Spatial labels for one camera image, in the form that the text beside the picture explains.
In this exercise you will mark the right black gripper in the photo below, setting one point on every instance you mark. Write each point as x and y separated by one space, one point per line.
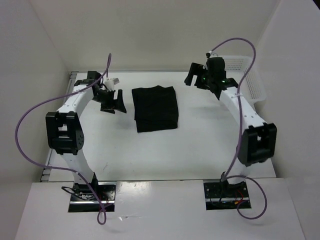
196 69

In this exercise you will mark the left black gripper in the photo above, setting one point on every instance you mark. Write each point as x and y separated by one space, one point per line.
114 104

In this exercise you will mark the black shorts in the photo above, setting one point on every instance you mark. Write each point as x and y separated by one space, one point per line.
155 108

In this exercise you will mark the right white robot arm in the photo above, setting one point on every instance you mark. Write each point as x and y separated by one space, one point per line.
257 138

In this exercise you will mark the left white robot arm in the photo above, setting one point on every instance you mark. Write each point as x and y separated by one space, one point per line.
81 95

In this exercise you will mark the white plastic basket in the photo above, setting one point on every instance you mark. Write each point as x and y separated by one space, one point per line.
252 87

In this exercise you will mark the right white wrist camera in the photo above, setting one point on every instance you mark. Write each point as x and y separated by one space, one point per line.
209 54

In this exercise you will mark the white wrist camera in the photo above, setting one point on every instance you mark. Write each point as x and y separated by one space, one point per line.
109 83
209 54

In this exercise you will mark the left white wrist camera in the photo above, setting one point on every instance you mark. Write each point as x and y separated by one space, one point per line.
109 83

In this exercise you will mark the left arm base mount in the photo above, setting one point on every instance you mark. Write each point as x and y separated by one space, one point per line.
82 200

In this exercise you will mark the aluminium table edge rail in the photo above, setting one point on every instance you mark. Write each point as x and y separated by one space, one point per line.
62 129

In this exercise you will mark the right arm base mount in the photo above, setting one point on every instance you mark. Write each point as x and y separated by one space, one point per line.
224 196

